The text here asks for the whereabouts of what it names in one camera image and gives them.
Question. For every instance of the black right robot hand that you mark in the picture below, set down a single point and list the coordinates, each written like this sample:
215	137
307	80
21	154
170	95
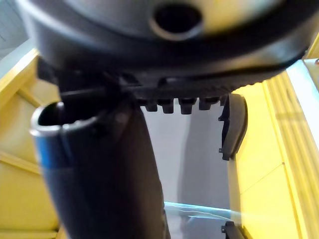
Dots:
104	62

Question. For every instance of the black plastic housing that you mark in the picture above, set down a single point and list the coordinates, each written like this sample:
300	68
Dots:
231	231
235	129

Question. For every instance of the clear plastic film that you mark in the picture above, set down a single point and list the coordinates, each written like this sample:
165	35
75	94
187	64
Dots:
199	210

